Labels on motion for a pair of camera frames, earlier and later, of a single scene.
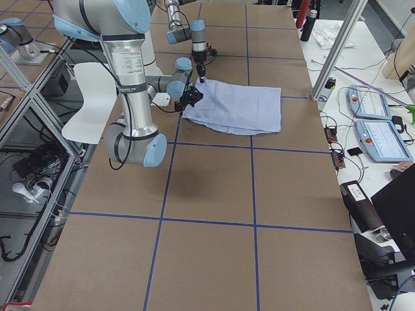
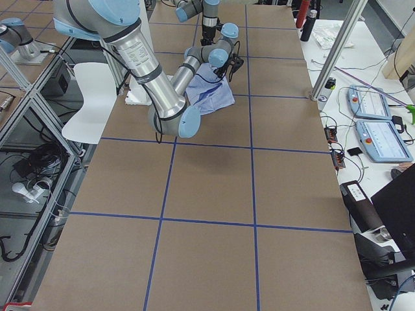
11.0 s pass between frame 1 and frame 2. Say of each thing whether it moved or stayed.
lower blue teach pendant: stayed
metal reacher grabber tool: stayed
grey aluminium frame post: stayed
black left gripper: moved
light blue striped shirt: moved
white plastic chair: stayed
